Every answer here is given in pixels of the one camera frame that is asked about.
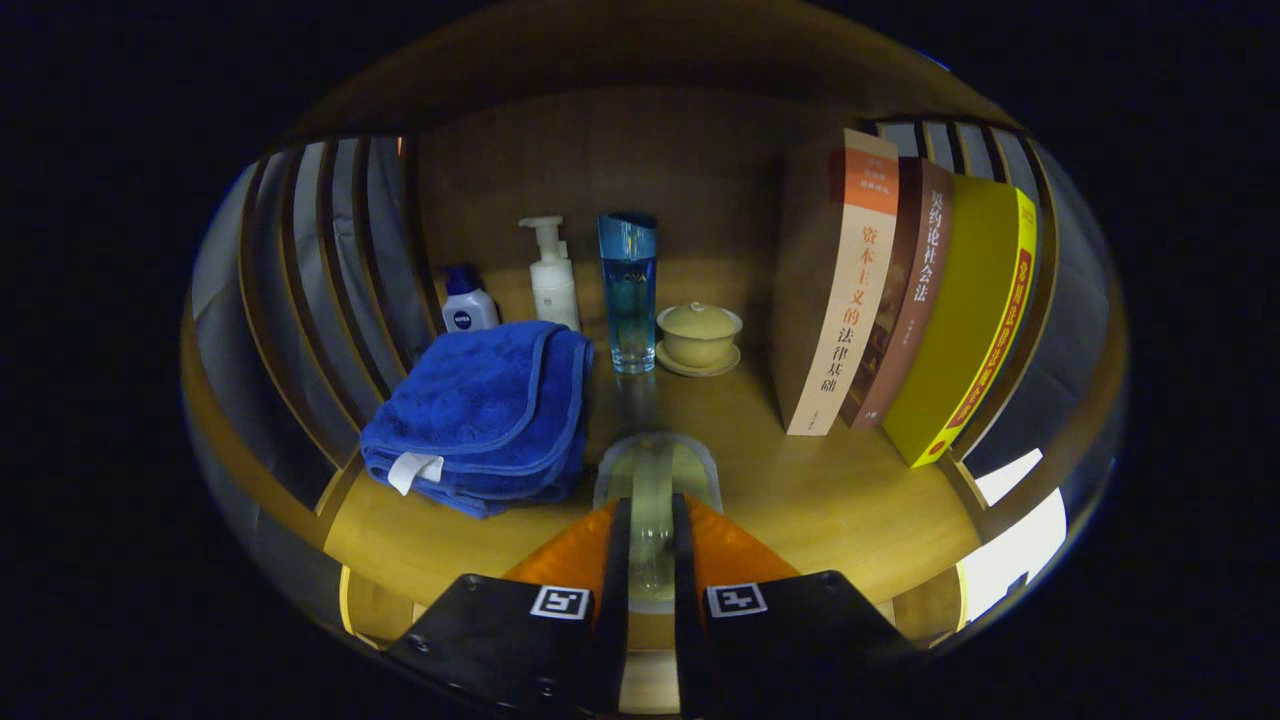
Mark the white table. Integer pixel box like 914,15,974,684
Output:
955,448,1069,631

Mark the wooden countertop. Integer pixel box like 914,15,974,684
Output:
322,265,986,651

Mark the small white bottle blue cap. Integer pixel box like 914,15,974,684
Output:
441,263,501,333

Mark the brown book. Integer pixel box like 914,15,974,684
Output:
840,157,955,431

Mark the wooden cabinet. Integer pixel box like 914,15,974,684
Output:
180,0,1131,661

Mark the tall blue glass bottle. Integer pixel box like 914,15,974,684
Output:
597,212,659,375

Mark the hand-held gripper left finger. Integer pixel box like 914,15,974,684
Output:
383,497,634,719

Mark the green handled white scrub brush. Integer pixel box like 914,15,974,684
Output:
593,432,723,613

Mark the blue folded towel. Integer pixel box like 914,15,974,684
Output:
360,320,595,519

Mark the yellow book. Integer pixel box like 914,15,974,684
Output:
882,175,1038,469

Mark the white pump bottle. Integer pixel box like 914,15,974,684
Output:
518,216,581,331

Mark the yellow lidded tea bowl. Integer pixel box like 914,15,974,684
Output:
655,302,744,378

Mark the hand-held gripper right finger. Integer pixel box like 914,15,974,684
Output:
670,492,926,719

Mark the beige book with orange band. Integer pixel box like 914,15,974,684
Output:
770,128,900,437

